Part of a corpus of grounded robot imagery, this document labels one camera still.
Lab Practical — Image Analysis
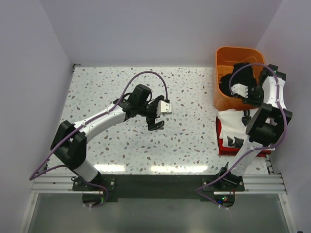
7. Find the white t shirt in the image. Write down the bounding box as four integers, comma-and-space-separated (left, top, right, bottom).
217, 109, 258, 149

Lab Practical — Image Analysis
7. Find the folded red t shirt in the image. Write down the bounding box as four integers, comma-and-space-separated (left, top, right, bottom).
215, 118, 272, 158

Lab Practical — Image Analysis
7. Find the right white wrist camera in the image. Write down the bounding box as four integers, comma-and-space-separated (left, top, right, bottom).
231, 83, 248, 98

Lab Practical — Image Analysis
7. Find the aluminium extrusion rail frame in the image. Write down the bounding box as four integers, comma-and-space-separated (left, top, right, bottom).
20, 149, 298, 233

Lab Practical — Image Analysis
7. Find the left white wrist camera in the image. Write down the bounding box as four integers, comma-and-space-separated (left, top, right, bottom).
157, 100, 173, 116

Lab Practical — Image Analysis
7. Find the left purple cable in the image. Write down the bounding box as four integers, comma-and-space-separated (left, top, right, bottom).
29, 70, 170, 208

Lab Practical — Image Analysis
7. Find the orange plastic bin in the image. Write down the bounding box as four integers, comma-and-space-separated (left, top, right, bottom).
213, 46, 265, 111

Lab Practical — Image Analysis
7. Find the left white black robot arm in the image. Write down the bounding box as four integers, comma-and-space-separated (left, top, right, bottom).
51, 84, 173, 190

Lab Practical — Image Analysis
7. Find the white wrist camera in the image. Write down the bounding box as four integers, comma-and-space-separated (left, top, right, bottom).
231, 83, 248, 98
157, 100, 173, 116

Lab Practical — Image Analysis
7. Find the black garment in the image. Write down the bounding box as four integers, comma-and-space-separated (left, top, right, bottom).
219, 63, 257, 97

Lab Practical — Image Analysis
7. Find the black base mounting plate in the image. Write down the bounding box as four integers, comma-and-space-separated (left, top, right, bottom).
71, 174, 245, 207

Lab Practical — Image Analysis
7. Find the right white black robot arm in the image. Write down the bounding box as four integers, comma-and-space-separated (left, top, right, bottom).
215, 64, 293, 191

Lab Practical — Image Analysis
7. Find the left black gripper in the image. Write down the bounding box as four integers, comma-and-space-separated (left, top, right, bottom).
138, 96, 164, 131

